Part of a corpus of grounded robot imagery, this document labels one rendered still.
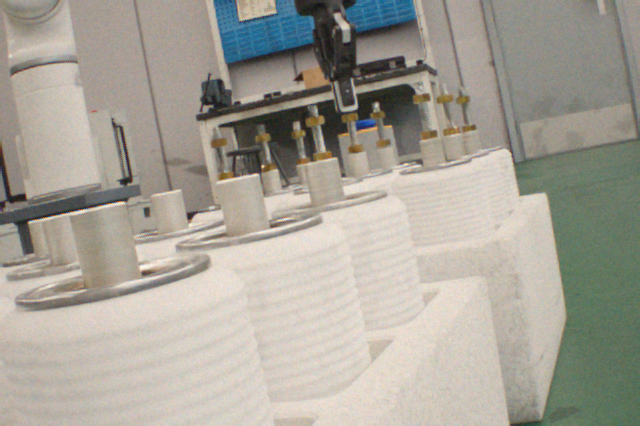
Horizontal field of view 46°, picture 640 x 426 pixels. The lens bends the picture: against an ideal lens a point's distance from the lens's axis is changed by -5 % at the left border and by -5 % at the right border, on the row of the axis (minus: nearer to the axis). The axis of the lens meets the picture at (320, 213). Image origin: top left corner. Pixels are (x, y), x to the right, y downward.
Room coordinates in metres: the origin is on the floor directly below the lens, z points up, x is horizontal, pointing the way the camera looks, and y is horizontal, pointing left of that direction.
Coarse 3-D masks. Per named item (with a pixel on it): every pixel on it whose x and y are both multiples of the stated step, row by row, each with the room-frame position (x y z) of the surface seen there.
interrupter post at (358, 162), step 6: (348, 156) 0.96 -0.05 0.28; (354, 156) 0.95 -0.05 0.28; (360, 156) 0.95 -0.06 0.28; (366, 156) 0.96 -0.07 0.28; (354, 162) 0.95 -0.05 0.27; (360, 162) 0.95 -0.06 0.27; (366, 162) 0.95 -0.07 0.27; (354, 168) 0.95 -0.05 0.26; (360, 168) 0.95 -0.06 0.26; (366, 168) 0.95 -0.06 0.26; (354, 174) 0.95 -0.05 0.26; (360, 174) 0.95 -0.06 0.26; (366, 174) 0.95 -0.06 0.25
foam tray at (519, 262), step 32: (512, 224) 0.79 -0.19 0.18; (544, 224) 0.97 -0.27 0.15; (416, 256) 0.74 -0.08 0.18; (448, 256) 0.73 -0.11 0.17; (480, 256) 0.71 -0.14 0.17; (512, 256) 0.70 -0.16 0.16; (544, 256) 0.92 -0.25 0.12; (512, 288) 0.71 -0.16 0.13; (544, 288) 0.87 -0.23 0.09; (512, 320) 0.71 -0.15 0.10; (544, 320) 0.82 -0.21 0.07; (512, 352) 0.71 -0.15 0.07; (544, 352) 0.79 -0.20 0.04; (512, 384) 0.71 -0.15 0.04; (544, 384) 0.75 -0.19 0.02; (512, 416) 0.71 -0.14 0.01
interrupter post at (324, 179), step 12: (312, 168) 0.50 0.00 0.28; (324, 168) 0.50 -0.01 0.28; (336, 168) 0.50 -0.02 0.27; (312, 180) 0.50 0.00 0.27; (324, 180) 0.50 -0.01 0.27; (336, 180) 0.50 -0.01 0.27; (312, 192) 0.50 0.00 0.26; (324, 192) 0.50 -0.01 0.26; (336, 192) 0.50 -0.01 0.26; (312, 204) 0.50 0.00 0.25; (324, 204) 0.50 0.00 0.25
